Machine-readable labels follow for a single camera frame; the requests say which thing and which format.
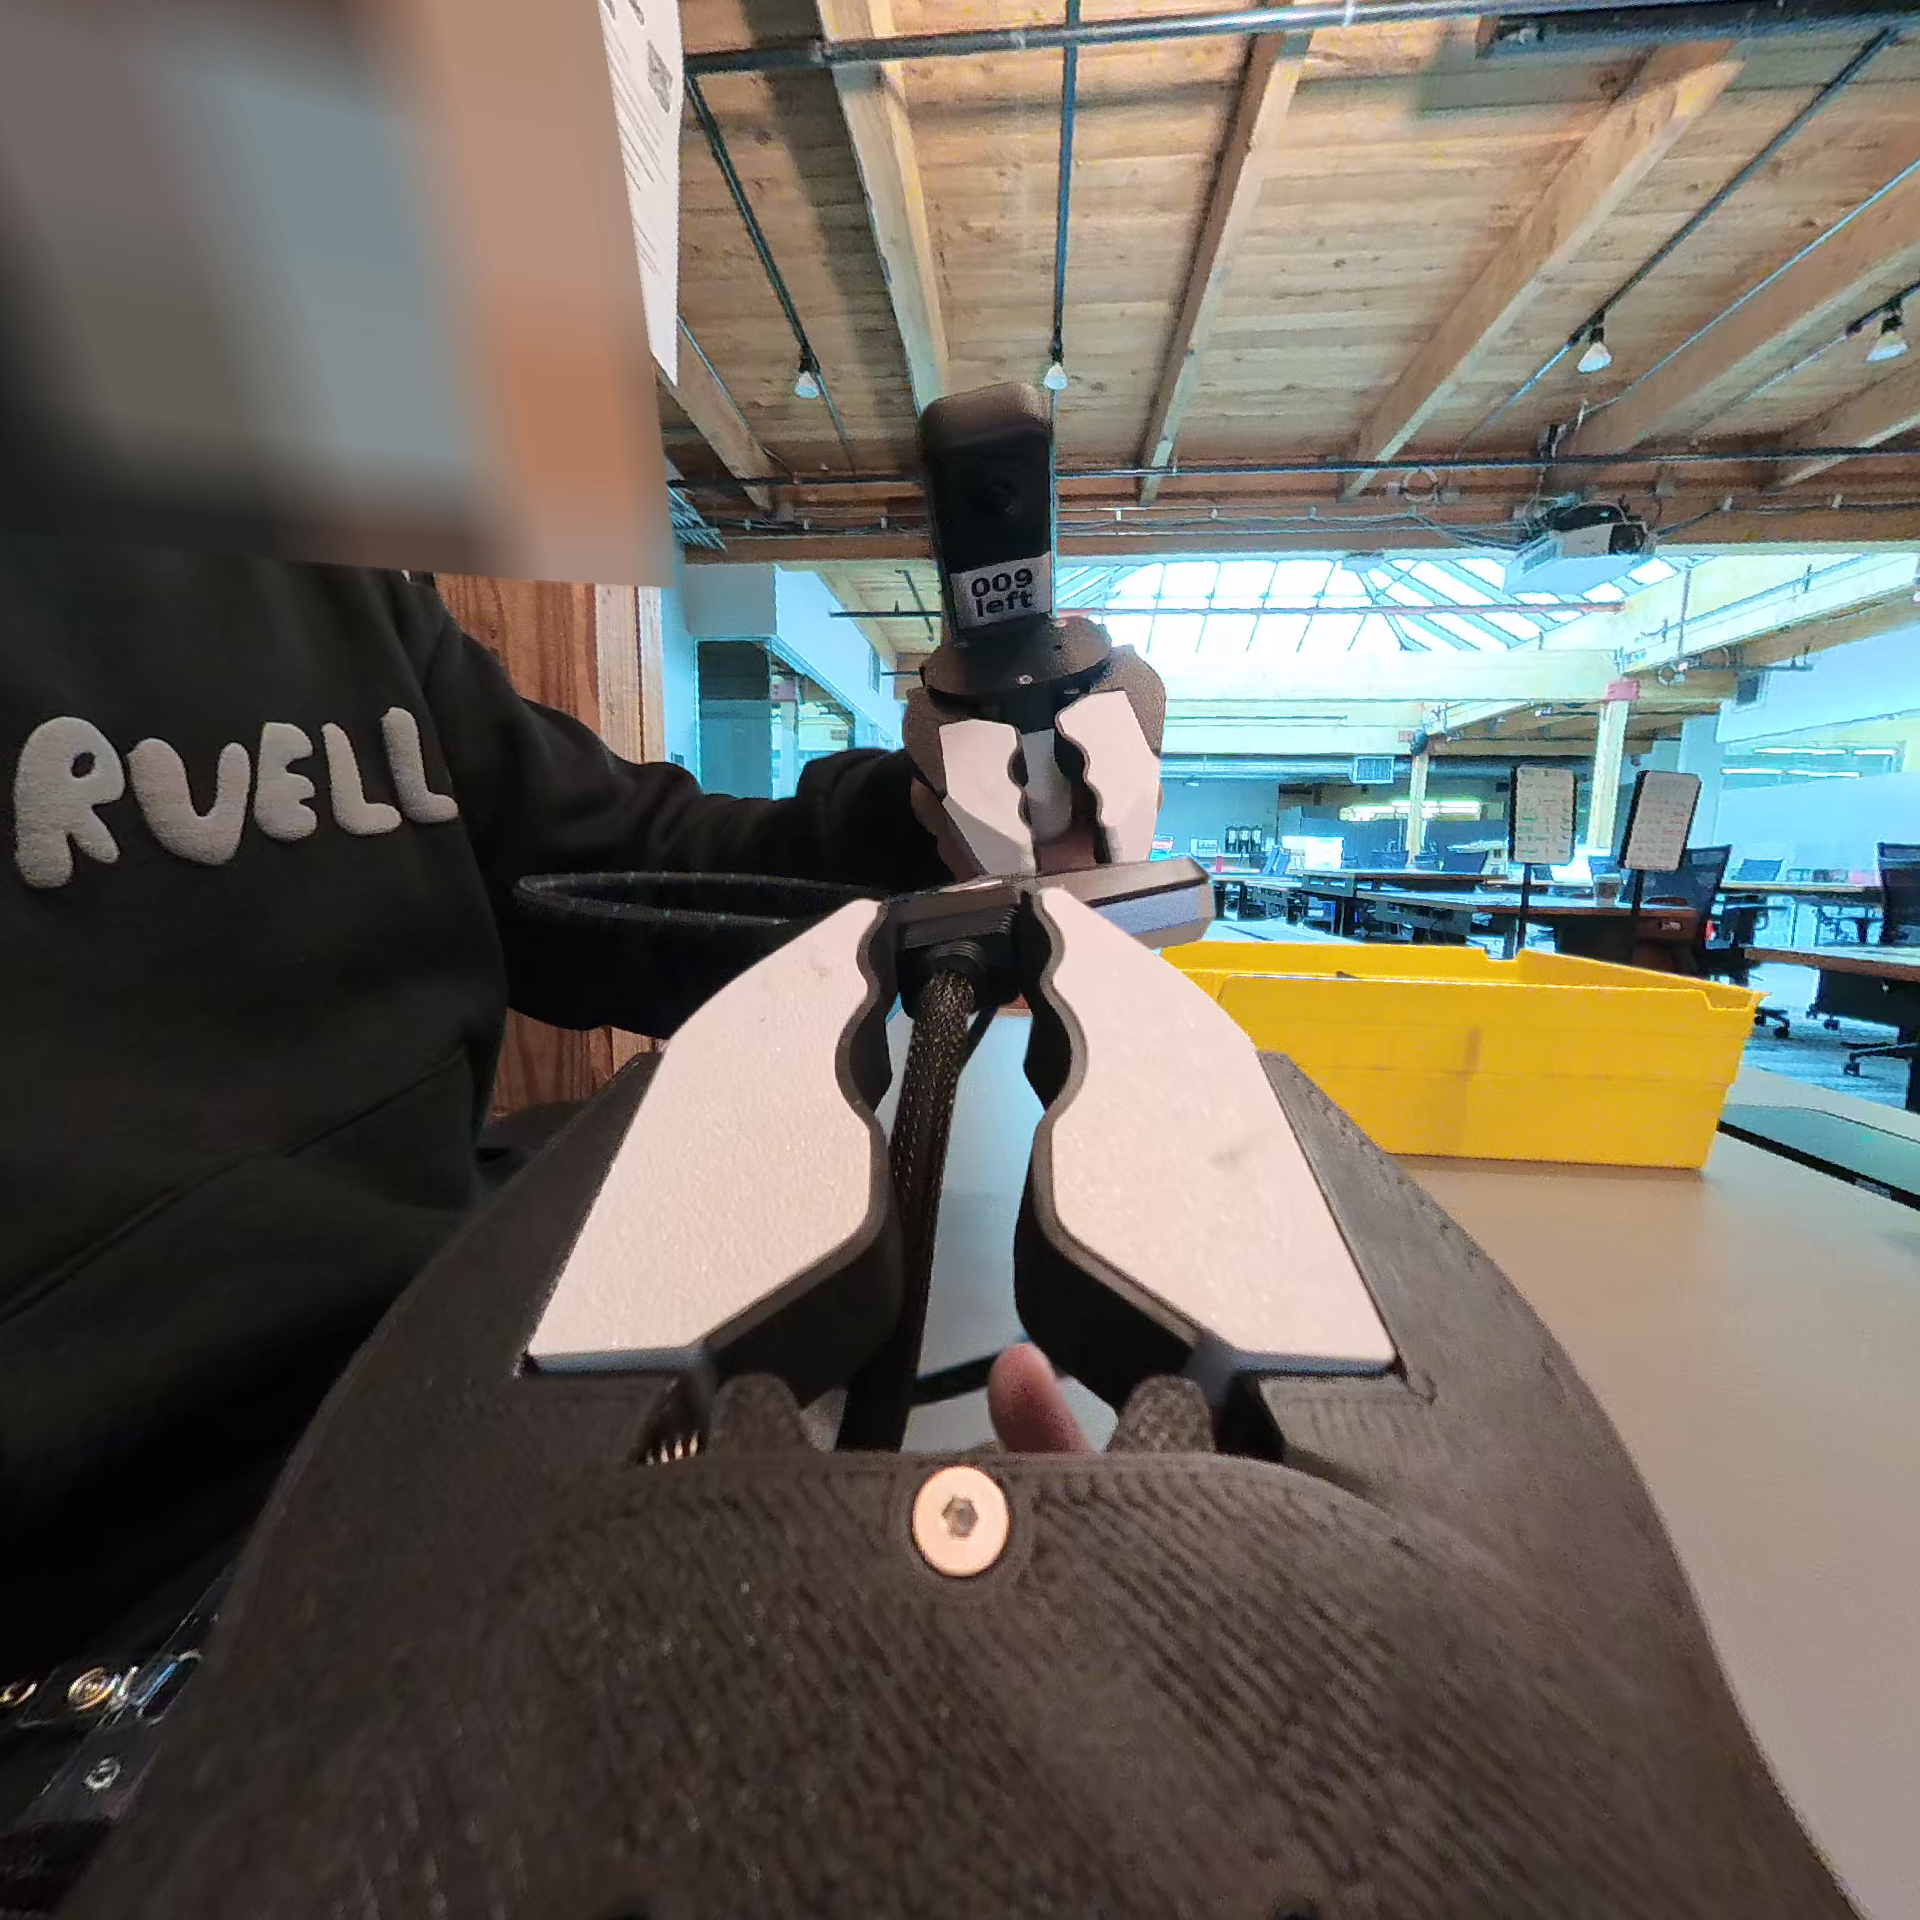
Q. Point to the white paper sheet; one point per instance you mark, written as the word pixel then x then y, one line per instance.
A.
pixel 645 151

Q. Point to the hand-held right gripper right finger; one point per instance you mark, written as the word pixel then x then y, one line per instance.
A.
pixel 1200 1184

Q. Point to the wooden office desk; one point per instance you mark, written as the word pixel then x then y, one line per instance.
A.
pixel 1845 961

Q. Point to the yellow plastic bin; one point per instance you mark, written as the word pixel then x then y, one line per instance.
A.
pixel 1501 1081

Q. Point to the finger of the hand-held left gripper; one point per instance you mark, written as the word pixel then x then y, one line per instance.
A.
pixel 983 788
pixel 1118 765

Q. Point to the ceiling projector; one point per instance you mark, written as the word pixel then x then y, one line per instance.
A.
pixel 1575 548

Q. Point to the person's right hand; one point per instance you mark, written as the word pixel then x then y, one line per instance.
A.
pixel 1038 1403

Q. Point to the small whiteboard on stand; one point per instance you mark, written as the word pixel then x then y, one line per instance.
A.
pixel 1659 823
pixel 1543 819

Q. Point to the long office desk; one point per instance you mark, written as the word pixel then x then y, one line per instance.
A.
pixel 1411 896

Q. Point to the person's left forearm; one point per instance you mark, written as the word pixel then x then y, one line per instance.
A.
pixel 750 819

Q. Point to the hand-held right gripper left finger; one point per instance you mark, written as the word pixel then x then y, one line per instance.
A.
pixel 720 1184

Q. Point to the grey usb hub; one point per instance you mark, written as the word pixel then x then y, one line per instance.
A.
pixel 1154 901

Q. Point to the black office chair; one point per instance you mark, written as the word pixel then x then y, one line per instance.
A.
pixel 1702 885
pixel 1898 885

